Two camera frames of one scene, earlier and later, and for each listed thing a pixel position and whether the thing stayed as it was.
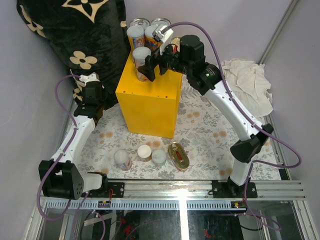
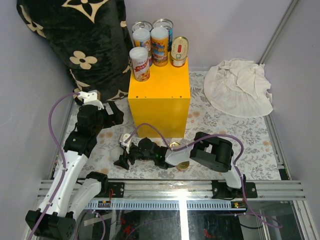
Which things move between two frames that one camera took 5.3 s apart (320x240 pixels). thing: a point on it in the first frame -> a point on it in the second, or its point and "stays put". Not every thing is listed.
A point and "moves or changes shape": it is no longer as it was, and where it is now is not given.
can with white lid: (122, 160) moves or changes shape
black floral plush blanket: (90, 36) stays put
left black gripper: (104, 90) -> (113, 119)
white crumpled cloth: (249, 82) stays put
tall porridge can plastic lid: (136, 35) moves or changes shape
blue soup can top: (142, 22) moves or changes shape
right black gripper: (151, 62) -> (122, 161)
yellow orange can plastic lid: (150, 41) moves or changes shape
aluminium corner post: (279, 31) stays put
